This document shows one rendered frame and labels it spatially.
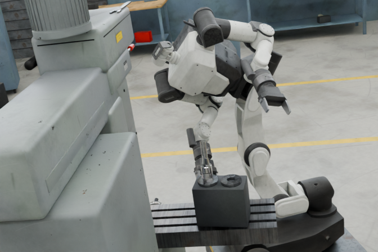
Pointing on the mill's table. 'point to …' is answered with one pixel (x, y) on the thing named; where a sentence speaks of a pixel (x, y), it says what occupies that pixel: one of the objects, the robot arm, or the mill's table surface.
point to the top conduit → (30, 63)
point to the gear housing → (118, 71)
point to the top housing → (88, 44)
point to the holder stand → (222, 201)
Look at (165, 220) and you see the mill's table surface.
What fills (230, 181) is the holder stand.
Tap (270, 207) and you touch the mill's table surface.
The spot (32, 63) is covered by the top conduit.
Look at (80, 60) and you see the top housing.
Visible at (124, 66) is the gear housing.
